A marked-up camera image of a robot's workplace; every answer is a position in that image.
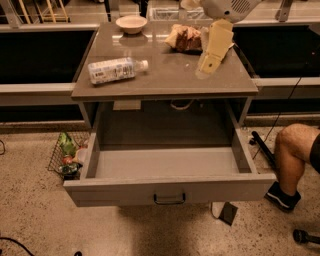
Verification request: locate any open grey top drawer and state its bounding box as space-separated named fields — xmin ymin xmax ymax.
xmin=63 ymin=99 xmax=277 ymax=208

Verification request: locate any wire basket with groceries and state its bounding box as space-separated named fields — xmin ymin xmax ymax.
xmin=48 ymin=131 xmax=89 ymax=181

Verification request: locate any black cable bottom left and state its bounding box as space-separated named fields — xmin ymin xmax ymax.
xmin=0 ymin=235 xmax=83 ymax=256

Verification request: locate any black cable on right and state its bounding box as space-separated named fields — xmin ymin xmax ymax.
xmin=252 ymin=77 xmax=303 ymax=160

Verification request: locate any beige ceramic bowl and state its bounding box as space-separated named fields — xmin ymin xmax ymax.
xmin=116 ymin=15 xmax=147 ymax=35

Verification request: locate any black tripod leg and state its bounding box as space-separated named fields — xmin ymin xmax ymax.
xmin=249 ymin=131 xmax=276 ymax=169

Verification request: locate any grey cabinet with countertop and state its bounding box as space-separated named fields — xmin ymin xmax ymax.
xmin=71 ymin=19 xmax=260 ymax=129

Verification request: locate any crumpled chip bag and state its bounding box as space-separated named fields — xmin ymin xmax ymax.
xmin=165 ymin=24 xmax=207 ymax=53

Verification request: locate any yellow chair in background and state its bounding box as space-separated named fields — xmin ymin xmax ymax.
xmin=17 ymin=0 xmax=71 ymax=24

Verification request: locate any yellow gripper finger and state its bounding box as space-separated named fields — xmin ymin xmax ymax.
xmin=197 ymin=19 xmax=233 ymax=75
xmin=180 ymin=0 xmax=201 ymax=10

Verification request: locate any black drawer handle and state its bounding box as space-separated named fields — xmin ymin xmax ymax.
xmin=153 ymin=193 xmax=186 ymax=205

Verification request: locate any black cable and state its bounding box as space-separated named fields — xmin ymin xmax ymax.
xmin=0 ymin=235 xmax=83 ymax=256
xmin=252 ymin=77 xmax=303 ymax=160

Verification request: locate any black sneaker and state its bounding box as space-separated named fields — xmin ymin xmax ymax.
xmin=265 ymin=182 xmax=301 ymax=212

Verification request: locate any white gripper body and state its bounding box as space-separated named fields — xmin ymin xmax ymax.
xmin=200 ymin=0 xmax=262 ymax=23

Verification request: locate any clear plastic water bottle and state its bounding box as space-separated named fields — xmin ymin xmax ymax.
xmin=88 ymin=57 xmax=149 ymax=85

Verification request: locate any black caster wheel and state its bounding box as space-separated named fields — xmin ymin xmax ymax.
xmin=293 ymin=229 xmax=320 ymax=244

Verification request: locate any person's bare leg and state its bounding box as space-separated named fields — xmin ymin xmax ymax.
xmin=275 ymin=123 xmax=320 ymax=196

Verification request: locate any black floor plate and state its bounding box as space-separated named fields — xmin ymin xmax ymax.
xmin=219 ymin=202 xmax=238 ymax=226

